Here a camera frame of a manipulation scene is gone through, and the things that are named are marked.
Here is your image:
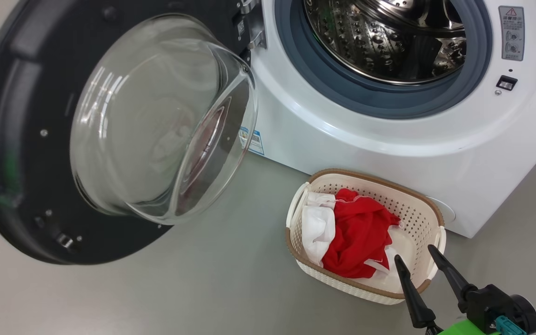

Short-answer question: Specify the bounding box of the white cloth garment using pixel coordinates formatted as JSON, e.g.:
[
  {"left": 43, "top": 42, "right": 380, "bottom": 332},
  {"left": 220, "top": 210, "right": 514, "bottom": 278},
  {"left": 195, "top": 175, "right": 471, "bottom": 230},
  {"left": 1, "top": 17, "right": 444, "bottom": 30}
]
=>
[{"left": 301, "top": 192, "right": 338, "bottom": 267}]

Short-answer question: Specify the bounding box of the round white filter cover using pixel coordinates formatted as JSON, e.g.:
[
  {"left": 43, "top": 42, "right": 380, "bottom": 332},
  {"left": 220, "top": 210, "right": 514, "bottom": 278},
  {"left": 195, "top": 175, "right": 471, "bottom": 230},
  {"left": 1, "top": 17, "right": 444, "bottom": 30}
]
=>
[{"left": 429, "top": 198, "right": 456, "bottom": 224}]

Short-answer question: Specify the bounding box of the white front-load washing machine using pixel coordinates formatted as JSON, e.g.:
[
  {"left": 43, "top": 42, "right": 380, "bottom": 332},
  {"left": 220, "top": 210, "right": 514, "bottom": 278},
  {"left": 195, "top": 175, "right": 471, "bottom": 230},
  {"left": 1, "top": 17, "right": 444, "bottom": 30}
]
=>
[{"left": 238, "top": 0, "right": 536, "bottom": 239}]

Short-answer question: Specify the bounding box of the cream perforated laundry basket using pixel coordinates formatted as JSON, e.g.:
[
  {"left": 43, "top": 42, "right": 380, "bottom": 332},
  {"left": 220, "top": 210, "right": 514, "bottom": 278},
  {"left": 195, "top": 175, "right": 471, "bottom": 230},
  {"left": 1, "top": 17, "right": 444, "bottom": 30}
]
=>
[{"left": 285, "top": 168, "right": 447, "bottom": 305}]

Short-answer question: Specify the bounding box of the teal cable connector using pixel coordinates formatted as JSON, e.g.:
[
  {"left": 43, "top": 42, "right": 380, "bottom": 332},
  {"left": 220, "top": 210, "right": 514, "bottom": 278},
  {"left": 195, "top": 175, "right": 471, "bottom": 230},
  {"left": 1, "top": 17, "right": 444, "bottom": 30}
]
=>
[{"left": 496, "top": 316, "right": 521, "bottom": 335}]

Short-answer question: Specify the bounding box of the blue energy label sticker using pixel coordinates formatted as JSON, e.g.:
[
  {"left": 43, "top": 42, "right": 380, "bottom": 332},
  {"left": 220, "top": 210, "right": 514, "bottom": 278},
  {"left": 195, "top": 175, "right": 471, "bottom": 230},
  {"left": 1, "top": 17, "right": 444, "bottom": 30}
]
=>
[{"left": 239, "top": 127, "right": 265, "bottom": 155}]

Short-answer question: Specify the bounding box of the red and white garment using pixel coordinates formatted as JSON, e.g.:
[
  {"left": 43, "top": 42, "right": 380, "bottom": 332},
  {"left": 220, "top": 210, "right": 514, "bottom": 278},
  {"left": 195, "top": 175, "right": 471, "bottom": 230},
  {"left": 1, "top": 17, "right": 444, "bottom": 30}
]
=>
[{"left": 322, "top": 188, "right": 401, "bottom": 279}]

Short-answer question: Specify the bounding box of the black round washer door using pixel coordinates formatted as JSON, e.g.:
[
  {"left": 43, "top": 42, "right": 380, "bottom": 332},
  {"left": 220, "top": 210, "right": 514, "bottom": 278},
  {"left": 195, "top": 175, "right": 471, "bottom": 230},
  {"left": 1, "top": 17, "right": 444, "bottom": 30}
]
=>
[{"left": 0, "top": 0, "right": 268, "bottom": 266}]

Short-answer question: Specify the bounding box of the stainless steel washing machine drum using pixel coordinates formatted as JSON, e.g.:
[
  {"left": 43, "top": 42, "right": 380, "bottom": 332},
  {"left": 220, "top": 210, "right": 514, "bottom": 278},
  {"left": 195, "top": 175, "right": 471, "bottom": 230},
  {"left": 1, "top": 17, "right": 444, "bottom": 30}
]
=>
[{"left": 303, "top": 0, "right": 467, "bottom": 86}]

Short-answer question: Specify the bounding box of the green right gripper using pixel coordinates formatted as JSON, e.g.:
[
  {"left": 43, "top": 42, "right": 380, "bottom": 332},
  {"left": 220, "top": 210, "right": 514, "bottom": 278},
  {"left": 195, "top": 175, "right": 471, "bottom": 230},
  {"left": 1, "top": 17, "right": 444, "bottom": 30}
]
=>
[{"left": 394, "top": 245, "right": 499, "bottom": 335}]

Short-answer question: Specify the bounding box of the grey warning sticker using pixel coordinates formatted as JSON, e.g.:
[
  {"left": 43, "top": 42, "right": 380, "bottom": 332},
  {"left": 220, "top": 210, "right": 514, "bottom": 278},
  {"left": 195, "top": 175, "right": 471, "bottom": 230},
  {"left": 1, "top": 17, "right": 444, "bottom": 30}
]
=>
[{"left": 498, "top": 6, "right": 525, "bottom": 61}]

